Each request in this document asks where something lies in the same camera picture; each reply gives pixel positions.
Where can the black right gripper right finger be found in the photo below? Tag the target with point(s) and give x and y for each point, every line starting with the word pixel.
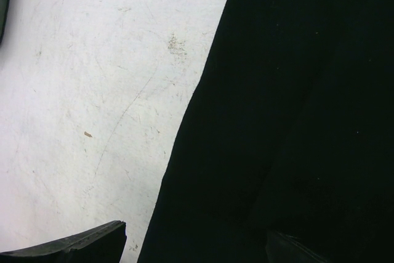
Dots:
pixel 284 248

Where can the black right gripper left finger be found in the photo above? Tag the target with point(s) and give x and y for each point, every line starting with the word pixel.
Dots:
pixel 101 244

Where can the black t shirt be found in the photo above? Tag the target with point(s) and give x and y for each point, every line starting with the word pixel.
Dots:
pixel 290 128

